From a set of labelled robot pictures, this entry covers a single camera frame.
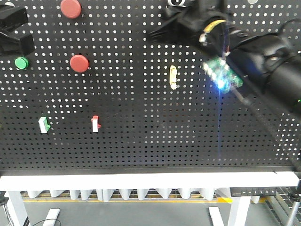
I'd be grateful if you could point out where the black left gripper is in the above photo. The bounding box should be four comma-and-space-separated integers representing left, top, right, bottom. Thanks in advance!
0, 4, 35, 56

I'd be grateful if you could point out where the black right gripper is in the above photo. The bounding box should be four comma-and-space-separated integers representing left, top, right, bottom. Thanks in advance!
148, 0, 230, 51

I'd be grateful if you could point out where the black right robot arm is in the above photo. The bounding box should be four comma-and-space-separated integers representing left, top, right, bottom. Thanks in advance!
149, 0, 301, 115

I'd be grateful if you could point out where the green round button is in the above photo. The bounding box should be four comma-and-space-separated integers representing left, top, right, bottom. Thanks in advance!
14, 56, 29, 70

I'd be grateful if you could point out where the upper red round button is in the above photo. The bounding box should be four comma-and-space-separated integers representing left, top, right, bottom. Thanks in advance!
60, 0, 81, 19

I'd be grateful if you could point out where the red round button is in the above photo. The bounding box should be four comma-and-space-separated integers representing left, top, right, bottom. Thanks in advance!
70, 54, 89, 73
60, 0, 81, 19

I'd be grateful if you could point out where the lower red round button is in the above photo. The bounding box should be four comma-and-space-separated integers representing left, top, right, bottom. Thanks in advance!
70, 54, 89, 73

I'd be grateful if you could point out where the green circuit board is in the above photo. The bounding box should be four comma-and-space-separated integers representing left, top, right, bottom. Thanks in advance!
202, 57, 244, 93

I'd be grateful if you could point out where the black perforated pegboard panel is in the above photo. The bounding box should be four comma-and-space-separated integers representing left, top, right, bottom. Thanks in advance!
0, 0, 301, 176

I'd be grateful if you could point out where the left black table clamp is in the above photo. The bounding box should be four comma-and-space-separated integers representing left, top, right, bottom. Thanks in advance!
0, 191, 9, 223

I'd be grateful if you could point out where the black table clamp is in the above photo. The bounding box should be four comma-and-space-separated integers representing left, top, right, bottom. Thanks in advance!
291, 172, 301, 202
0, 191, 9, 223

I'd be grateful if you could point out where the white standing desk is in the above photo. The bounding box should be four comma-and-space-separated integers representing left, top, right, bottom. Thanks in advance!
0, 171, 299, 226

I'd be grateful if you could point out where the desk height control panel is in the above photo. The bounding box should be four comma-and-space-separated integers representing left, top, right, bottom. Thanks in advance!
230, 187, 277, 197

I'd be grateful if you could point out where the grey curtain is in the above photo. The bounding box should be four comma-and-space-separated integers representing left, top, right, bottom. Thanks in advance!
21, 189, 234, 204

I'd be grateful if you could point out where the right black table clamp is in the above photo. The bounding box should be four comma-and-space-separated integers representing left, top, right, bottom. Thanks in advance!
291, 172, 301, 202

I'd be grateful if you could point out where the metal floor grating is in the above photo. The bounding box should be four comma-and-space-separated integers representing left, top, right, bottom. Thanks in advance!
265, 187, 301, 226

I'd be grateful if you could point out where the silver sign stand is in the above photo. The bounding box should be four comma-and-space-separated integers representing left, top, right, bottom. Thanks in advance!
285, 202, 300, 226

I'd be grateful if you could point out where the yellow toggle switch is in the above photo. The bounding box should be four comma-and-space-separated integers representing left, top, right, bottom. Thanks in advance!
169, 65, 178, 90

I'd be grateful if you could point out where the black braided cable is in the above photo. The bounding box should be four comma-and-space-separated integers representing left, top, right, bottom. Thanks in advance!
231, 88, 301, 172

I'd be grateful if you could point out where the green white rocker switch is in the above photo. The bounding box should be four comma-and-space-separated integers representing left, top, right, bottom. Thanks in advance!
38, 117, 50, 134

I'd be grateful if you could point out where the red white rocker switch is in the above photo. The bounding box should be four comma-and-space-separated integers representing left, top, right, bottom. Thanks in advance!
91, 115, 101, 133

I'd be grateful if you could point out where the black desk power cable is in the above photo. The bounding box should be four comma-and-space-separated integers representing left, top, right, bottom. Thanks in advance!
30, 218, 59, 226

